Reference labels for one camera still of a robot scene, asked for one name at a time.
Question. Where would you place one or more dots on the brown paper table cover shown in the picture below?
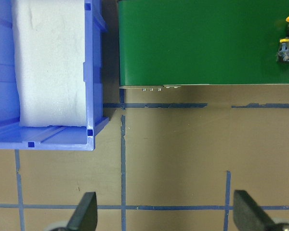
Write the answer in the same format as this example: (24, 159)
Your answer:
(166, 161)

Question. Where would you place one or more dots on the white foam pad left bin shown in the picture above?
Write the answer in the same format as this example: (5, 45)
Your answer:
(49, 44)

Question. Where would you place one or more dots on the blue bin left side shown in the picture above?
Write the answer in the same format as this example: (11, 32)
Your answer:
(14, 136)

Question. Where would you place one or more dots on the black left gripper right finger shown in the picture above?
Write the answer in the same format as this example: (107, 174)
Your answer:
(248, 216)

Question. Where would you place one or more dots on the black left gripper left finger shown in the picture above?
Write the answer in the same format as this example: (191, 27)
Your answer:
(85, 216)

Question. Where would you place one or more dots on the green conveyor belt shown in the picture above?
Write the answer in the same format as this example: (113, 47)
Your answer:
(201, 42)

